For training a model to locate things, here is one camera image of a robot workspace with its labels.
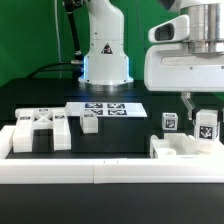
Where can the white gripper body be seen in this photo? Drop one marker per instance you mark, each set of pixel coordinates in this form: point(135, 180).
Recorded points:
point(170, 67)

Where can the white chair seat part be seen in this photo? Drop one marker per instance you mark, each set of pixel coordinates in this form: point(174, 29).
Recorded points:
point(182, 146)

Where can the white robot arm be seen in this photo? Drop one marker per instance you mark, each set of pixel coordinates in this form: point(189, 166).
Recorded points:
point(107, 66)

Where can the white chair back part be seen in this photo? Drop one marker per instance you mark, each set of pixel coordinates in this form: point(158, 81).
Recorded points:
point(31, 119)

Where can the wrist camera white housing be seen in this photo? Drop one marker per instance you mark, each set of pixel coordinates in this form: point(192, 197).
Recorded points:
point(175, 30)

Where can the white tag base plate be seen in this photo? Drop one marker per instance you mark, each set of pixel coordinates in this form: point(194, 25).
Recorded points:
point(106, 109)

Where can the white U-shaped fence frame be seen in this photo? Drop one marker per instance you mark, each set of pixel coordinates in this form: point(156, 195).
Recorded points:
point(101, 171)

